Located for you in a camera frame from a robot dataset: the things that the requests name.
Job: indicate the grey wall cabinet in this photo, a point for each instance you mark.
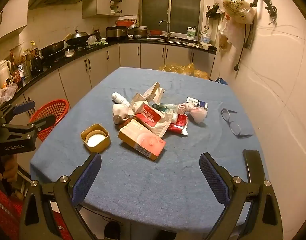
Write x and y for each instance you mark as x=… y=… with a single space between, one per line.
x=10 y=15

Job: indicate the red plastic basket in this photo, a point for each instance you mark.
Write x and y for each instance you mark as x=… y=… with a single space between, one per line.
x=53 y=108

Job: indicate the pink plastic bag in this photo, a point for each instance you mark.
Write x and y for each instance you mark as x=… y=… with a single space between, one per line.
x=197 y=115

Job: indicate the grey lower cabinets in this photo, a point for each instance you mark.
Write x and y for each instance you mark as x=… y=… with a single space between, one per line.
x=75 y=75

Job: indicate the black kitchen countertop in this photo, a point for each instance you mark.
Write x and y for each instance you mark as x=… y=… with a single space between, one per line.
x=113 y=42

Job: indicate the red basin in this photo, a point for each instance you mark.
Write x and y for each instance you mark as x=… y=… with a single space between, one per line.
x=125 y=23

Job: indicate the wok with metal lid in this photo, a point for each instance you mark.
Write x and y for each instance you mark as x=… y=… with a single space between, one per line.
x=76 y=38

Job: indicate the metal faucet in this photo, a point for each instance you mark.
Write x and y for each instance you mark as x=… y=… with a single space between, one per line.
x=169 y=31

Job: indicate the kitchen window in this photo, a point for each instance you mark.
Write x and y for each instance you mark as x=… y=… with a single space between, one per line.
x=155 y=5

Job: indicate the torn beige paper carton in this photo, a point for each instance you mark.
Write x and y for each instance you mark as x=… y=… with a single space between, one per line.
x=155 y=90

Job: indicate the hanging white plastic bag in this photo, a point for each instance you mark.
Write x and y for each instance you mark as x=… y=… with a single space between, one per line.
x=239 y=7

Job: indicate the cutting board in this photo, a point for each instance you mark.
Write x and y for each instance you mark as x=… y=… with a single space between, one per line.
x=199 y=45

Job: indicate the small clear plastic box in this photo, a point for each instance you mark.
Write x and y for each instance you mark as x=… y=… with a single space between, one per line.
x=70 y=53

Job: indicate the red white torn wrapper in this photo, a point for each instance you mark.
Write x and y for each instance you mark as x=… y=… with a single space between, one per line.
x=179 y=123

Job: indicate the small open wall cabinet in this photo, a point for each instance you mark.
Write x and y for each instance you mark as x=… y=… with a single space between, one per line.
x=98 y=6

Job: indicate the crumpled clear plastic bags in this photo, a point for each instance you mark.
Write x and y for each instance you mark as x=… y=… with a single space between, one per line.
x=6 y=92

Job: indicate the cluster of sauce bottles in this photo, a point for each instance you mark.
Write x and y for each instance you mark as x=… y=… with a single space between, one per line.
x=34 y=62

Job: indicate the blue bag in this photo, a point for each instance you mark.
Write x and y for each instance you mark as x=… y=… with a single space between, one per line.
x=221 y=81

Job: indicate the blue white box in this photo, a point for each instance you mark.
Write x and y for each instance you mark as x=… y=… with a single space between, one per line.
x=196 y=101

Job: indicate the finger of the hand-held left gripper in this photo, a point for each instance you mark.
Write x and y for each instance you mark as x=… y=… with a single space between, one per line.
x=44 y=123
x=24 y=107

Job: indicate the small white bottle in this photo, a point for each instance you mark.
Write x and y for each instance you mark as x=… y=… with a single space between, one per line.
x=119 y=98

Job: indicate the black rice cooker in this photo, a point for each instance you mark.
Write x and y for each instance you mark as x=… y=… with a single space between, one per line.
x=115 y=33

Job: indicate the red white medicine box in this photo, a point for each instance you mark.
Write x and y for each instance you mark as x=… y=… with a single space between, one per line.
x=149 y=116

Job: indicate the yellow square container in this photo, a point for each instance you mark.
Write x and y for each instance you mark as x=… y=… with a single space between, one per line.
x=104 y=142

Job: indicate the white electric kettle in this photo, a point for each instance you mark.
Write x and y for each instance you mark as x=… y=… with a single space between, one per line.
x=3 y=72

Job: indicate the person's left hand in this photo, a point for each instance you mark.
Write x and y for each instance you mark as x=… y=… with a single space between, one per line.
x=11 y=171

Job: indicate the clear bottle blue label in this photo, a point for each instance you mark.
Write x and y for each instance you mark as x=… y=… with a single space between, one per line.
x=205 y=38

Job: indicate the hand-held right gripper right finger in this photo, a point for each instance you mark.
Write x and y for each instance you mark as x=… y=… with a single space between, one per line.
x=214 y=180

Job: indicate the orange pink carton box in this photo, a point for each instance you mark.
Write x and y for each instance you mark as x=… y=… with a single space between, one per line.
x=143 y=140

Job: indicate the black frying wok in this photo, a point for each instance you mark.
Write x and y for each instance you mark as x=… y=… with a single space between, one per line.
x=53 y=47

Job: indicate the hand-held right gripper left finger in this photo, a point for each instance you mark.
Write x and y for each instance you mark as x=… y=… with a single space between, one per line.
x=86 y=177

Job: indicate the teal snack packet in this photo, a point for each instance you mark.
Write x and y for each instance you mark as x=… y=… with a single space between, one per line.
x=165 y=108

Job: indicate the white paper packet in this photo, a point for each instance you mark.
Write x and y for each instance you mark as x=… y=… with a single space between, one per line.
x=138 y=102

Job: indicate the eyeglasses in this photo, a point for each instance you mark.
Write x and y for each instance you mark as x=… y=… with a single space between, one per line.
x=227 y=116

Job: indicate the black hanging tools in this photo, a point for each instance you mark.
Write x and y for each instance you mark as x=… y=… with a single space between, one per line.
x=271 y=7

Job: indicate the pile of yellow plastic bags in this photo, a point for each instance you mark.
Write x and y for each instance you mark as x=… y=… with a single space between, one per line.
x=183 y=69

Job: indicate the white tissue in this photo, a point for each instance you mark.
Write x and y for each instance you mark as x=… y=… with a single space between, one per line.
x=120 y=112

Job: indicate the white bottle green label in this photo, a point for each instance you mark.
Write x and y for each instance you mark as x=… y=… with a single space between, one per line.
x=191 y=33

